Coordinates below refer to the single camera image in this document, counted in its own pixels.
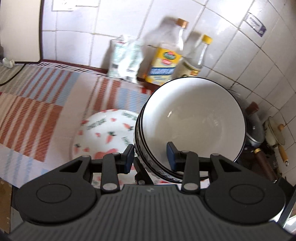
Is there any small white ribbed bowl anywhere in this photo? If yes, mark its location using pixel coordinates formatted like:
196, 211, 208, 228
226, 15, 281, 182
134, 110, 210, 184

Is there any white carrot bunny plate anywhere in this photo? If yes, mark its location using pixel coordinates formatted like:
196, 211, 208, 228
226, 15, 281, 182
69, 108, 211, 188

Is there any large white ribbed bowl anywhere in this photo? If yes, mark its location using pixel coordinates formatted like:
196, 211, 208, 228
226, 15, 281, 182
141, 77, 246, 168

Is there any black cooking pot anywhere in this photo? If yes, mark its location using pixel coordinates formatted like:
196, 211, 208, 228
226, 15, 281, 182
229, 90, 277, 182

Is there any striped woven table mat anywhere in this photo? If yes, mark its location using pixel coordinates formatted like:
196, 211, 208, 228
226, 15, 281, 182
1, 62, 152, 187

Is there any cream enamel pot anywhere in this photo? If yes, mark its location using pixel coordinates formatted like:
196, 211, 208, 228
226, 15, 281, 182
263, 116, 289, 166

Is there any yellow label cooking wine bottle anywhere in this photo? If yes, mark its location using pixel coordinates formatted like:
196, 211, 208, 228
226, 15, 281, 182
137, 17, 189, 86

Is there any yellow cap vinegar bottle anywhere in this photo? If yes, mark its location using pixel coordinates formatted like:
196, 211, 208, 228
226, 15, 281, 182
173, 35, 213, 79

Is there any white plastic seasoning bag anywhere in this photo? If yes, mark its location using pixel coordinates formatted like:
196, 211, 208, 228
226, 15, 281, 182
107, 36, 144, 84

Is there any white power plug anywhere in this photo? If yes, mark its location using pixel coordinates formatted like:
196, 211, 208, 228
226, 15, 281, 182
2, 58, 15, 68

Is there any white cutting board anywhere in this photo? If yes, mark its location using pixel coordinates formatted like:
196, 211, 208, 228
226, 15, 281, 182
1, 0, 44, 63

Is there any black power cable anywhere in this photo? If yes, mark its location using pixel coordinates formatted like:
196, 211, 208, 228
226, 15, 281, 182
0, 63, 27, 87

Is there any wall sticker label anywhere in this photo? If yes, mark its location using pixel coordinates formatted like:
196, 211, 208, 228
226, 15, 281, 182
244, 13, 266, 37

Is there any white wall socket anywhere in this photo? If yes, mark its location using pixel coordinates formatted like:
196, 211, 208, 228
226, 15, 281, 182
52, 0, 76, 11

